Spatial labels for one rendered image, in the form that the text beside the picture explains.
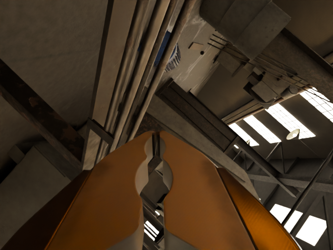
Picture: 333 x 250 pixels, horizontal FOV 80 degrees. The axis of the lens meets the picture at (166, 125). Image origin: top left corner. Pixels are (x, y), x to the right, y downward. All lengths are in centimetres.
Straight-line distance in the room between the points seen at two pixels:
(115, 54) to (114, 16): 5
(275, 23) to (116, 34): 242
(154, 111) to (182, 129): 39
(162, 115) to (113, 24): 213
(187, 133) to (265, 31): 138
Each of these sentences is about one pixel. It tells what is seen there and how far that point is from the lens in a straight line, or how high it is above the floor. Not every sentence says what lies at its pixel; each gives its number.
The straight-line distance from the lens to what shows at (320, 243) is 1048.
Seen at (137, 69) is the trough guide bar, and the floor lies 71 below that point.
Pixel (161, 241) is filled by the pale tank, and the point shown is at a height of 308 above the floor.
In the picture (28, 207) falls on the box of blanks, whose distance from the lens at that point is 181.
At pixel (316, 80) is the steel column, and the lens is 439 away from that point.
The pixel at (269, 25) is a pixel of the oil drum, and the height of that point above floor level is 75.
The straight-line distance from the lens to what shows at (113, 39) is 27.
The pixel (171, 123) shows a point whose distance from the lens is 233.
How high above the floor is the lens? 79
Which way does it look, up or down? 3 degrees down
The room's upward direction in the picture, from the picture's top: 133 degrees clockwise
